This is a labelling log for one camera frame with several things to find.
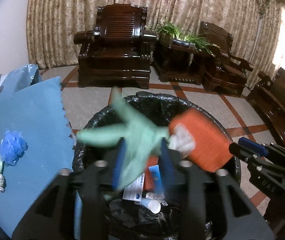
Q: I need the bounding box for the dark wooden armchair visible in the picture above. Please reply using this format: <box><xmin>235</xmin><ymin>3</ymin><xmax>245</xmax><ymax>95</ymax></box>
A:
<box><xmin>199</xmin><ymin>21</ymin><xmax>254</xmax><ymax>97</ymax></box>
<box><xmin>74</xmin><ymin>4</ymin><xmax>157</xmax><ymax>89</ymax></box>

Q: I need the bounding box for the green potted plant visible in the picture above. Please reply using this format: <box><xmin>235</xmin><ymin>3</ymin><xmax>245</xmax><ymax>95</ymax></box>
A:
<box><xmin>153</xmin><ymin>21</ymin><xmax>214</xmax><ymax>56</ymax></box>

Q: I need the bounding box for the orange woven cloth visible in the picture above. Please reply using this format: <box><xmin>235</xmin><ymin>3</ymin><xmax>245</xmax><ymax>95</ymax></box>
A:
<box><xmin>168</xmin><ymin>108</ymin><xmax>232</xmax><ymax>172</ymax></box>

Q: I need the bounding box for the white paper cup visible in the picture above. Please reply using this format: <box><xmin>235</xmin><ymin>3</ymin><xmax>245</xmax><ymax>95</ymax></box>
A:
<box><xmin>140</xmin><ymin>198</ymin><xmax>161</xmax><ymax>214</ymax></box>

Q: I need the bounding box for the beige patterned curtain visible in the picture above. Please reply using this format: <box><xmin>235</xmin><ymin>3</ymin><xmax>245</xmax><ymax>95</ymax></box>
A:
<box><xmin>27</xmin><ymin>0</ymin><xmax>282</xmax><ymax>87</ymax></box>

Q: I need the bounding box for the black trash bin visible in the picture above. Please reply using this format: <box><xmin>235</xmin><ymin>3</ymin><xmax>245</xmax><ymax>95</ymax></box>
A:
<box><xmin>71</xmin><ymin>90</ymin><xmax>242</xmax><ymax>240</ymax></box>

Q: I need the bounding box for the blue tablecloth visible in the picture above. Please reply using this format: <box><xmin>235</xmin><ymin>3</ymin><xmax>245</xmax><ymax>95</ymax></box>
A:
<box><xmin>0</xmin><ymin>64</ymin><xmax>74</xmax><ymax>236</ymax></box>

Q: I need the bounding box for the blue white package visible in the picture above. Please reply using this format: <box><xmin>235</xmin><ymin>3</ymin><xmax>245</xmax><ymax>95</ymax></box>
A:
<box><xmin>148</xmin><ymin>165</ymin><xmax>164</xmax><ymax>195</ymax></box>

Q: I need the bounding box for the white tissue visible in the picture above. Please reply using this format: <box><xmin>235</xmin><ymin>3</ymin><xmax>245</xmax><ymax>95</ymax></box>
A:
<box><xmin>168</xmin><ymin>124</ymin><xmax>196</xmax><ymax>159</ymax></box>

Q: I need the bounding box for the dark wooden side table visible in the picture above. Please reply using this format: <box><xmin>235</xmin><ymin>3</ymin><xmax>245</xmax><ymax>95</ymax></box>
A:
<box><xmin>152</xmin><ymin>40</ymin><xmax>215</xmax><ymax>85</ymax></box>

